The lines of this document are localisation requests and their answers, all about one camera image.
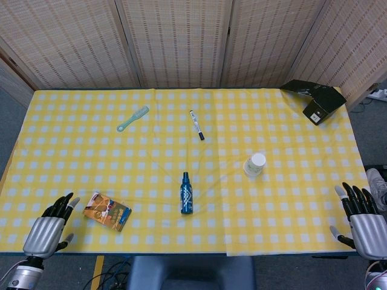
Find grey sneaker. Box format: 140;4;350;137
366;167;387;214

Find black floor cables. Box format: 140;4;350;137
83;259;131;290

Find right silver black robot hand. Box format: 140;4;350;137
329;181;387;261

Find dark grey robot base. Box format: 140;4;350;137
126;256;257;290

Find white cup blue flower print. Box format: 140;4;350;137
244;164;262;179

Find mint green comb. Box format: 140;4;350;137
116;105;150;133

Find white power strip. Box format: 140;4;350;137
369;88;387;101

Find white cup green leaf print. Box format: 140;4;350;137
246;153;267;176

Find blue spray bottle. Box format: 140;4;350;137
180;172;194;216

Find blue white marker pen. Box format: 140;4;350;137
189;110;206;141

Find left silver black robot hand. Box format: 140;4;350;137
23;192;81;260

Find black cardboard box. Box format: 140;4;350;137
279;79;346;126

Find yellow white checkered tablecloth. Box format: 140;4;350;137
0;88;371;257

